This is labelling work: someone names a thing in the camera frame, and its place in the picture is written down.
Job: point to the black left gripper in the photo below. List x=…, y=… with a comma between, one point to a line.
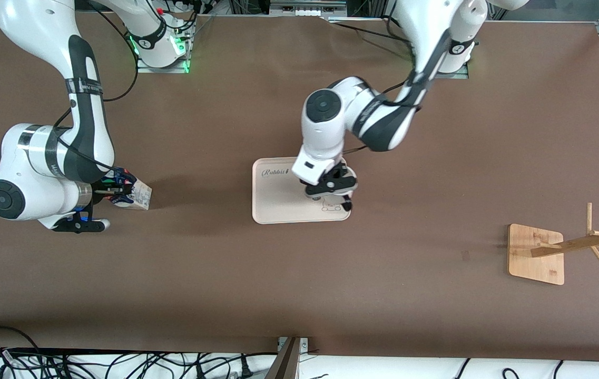
x=339, y=173

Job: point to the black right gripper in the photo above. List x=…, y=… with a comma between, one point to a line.
x=102, y=190

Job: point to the blue milk carton green cap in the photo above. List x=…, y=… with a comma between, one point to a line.
x=141, y=198

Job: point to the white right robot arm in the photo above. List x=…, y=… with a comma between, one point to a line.
x=15, y=173

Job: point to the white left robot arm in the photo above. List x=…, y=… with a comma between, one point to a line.
x=325, y=121

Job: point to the cream tray with bear print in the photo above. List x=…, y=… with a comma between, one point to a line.
x=278, y=205

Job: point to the wooden mug rack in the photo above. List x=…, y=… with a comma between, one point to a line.
x=533, y=252

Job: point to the grey power strip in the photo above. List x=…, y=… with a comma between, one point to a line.
x=307, y=9

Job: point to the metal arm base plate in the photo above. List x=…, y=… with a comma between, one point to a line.
x=460, y=75
x=144, y=67

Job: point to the aluminium profile post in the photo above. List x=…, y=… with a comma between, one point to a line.
x=284, y=363

